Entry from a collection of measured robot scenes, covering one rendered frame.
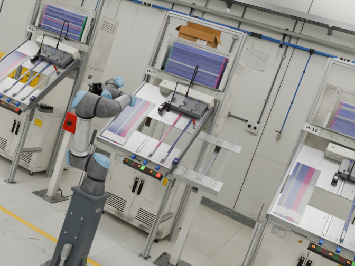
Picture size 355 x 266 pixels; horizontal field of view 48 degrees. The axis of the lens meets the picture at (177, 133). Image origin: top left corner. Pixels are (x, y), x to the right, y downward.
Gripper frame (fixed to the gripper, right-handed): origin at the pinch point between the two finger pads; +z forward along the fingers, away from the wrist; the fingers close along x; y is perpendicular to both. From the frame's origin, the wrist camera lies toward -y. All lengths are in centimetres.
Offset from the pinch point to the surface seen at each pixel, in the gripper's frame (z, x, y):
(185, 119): -28, 3, -80
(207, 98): -45, -13, -88
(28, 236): 49, 94, 6
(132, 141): 3, 23, -49
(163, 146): -19, 28, -61
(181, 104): -27, -10, -77
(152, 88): 3, -32, -75
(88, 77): 87, -68, -73
